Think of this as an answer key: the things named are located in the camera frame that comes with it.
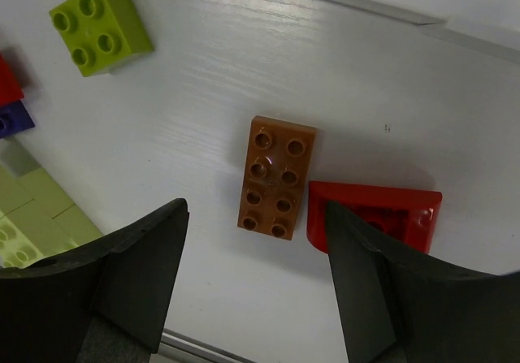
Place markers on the brown lego plate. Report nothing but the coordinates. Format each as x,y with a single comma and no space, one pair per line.
276,168

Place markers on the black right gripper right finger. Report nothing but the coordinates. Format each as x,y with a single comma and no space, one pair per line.
397,304

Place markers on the red curved lego brick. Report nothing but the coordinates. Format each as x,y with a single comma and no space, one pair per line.
408,215

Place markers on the lime green square lego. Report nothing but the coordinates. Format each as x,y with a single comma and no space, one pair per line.
101,35

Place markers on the red lego on purple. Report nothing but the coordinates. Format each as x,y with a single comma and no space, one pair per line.
10,90

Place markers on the pale green long lego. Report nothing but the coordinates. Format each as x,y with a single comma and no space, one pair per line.
39,220

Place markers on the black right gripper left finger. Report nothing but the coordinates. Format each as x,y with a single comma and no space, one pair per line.
105,301

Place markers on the purple lego brick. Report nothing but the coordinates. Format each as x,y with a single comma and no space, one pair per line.
14,119

